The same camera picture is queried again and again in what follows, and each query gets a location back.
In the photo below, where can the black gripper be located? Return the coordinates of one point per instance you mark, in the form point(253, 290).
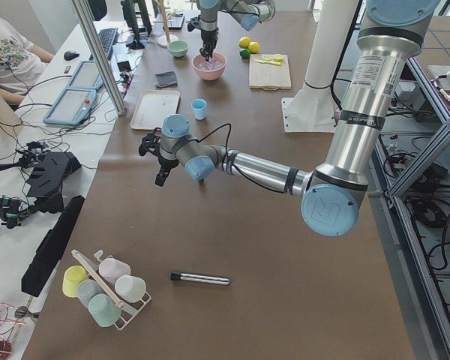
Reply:
point(166, 162)
point(208, 38)

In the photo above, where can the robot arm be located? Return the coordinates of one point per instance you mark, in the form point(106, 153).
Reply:
point(246, 13)
point(332, 193)

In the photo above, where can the pink bowl of ice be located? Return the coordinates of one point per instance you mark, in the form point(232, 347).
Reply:
point(211, 69)

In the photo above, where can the wooden cup stand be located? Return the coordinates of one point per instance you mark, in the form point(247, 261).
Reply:
point(166, 39)

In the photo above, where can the light blue plastic cup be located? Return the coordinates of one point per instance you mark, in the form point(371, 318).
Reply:
point(199, 107)

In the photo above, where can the pink cup in rack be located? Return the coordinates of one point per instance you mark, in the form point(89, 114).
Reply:
point(111, 269)

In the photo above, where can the white cup in rack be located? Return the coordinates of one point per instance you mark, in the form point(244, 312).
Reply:
point(130, 288)

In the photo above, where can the yellow cup in rack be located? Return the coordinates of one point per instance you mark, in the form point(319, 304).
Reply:
point(73, 277)

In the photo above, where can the white cup rack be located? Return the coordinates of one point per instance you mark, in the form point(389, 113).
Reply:
point(106, 288)

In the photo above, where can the green cup in rack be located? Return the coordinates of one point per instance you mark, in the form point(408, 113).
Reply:
point(103, 310)

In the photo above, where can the mint green bowl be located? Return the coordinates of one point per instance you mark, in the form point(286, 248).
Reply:
point(178, 48)

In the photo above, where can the green lime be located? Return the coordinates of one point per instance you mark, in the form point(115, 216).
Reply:
point(245, 53)

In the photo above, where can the whole yellow lemon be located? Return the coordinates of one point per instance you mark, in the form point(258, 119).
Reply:
point(244, 42)
point(254, 47)

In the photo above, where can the grey folded cloth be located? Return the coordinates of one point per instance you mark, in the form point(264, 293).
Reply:
point(166, 79)

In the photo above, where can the wooden cutting board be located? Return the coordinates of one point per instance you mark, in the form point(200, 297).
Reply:
point(267, 76)

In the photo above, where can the yellow plastic knife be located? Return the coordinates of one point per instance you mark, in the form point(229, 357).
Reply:
point(269, 62)

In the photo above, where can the cream rabbit tray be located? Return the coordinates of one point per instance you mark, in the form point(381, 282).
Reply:
point(153, 107)

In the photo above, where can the lemon half lower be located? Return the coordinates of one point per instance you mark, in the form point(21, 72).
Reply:
point(277, 58)

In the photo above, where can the black keyboard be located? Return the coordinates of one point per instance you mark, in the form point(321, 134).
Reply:
point(107, 39)

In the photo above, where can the silver black muddler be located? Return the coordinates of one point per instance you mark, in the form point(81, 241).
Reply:
point(199, 278)

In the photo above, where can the blue teach pendant near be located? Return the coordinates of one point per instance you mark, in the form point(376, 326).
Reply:
point(71, 107)

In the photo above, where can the blue teach pendant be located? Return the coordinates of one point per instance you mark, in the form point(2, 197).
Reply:
point(71, 107)
point(86, 76)

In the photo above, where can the blue teach pendant far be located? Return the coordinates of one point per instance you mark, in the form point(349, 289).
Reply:
point(86, 76)

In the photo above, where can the black computer mouse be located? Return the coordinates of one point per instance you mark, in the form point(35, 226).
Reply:
point(70, 55)

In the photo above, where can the seated person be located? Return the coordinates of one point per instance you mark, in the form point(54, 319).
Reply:
point(21, 64)

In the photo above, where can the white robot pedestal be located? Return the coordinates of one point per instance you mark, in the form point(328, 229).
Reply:
point(312, 109)

